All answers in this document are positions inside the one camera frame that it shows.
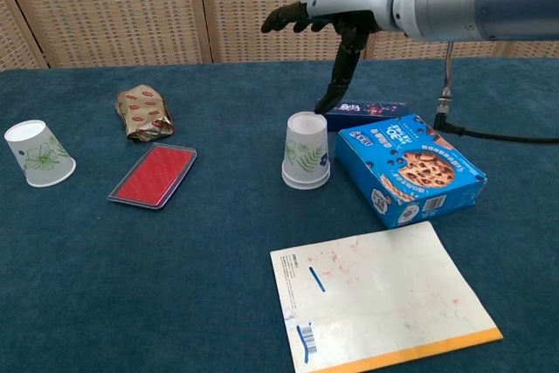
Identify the white paper cup green flower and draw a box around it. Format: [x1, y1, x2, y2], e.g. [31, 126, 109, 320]
[3, 119, 77, 189]
[282, 111, 329, 184]
[281, 169, 331, 191]

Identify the dark blue long box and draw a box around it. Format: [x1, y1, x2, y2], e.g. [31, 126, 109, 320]
[320, 99, 408, 133]

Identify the blue chocolate cookie box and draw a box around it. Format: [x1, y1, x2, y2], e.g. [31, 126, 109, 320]
[335, 114, 489, 230]

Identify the crumpled gold snack wrapper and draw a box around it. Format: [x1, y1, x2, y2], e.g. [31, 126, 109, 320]
[115, 84, 176, 143]

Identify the red pad in clear case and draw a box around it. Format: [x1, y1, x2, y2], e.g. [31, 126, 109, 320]
[107, 142, 198, 211]

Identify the white booklet with orange edge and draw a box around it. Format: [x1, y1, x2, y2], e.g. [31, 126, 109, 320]
[269, 220, 504, 373]

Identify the teal velvet tablecloth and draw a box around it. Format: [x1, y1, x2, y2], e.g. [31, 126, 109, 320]
[0, 56, 559, 373]

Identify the black cable with metal plug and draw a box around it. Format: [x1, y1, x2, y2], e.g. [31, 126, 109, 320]
[431, 39, 559, 145]

